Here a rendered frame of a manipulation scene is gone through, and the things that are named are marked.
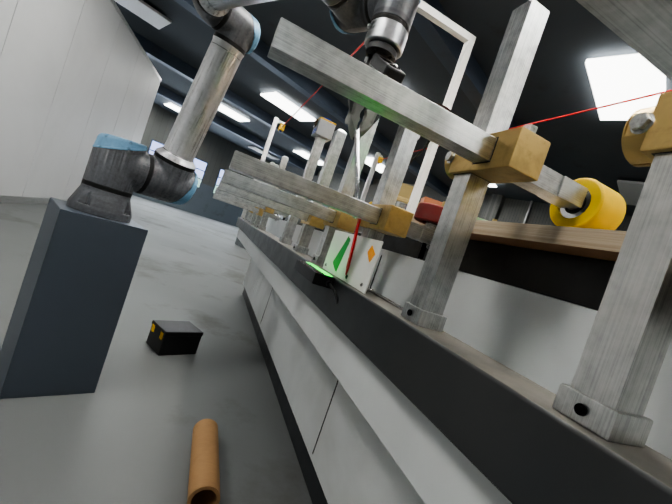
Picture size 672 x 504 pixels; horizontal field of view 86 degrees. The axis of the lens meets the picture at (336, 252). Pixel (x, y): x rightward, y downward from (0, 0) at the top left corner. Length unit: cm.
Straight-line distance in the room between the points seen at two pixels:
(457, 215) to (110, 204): 114
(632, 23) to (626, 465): 26
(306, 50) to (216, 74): 104
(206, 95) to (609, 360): 133
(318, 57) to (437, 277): 31
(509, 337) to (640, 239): 37
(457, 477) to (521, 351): 28
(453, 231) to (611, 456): 30
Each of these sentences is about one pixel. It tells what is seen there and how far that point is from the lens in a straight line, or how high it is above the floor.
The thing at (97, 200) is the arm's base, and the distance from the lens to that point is 139.
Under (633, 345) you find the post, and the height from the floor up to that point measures 77.
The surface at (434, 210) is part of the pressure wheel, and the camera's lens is 73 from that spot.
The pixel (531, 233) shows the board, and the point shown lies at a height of 88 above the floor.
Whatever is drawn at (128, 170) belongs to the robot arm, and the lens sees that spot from 140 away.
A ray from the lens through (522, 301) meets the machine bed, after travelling 69.
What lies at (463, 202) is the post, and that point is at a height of 88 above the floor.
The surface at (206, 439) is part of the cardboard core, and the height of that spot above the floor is 8.
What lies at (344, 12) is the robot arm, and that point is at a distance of 100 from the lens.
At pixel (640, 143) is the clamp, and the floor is 93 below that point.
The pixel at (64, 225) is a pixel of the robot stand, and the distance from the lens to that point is 134.
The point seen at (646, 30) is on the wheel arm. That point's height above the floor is 93.
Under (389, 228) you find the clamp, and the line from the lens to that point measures 66.
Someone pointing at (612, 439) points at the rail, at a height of 70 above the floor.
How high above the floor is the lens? 77
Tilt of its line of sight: 1 degrees down
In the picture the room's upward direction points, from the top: 19 degrees clockwise
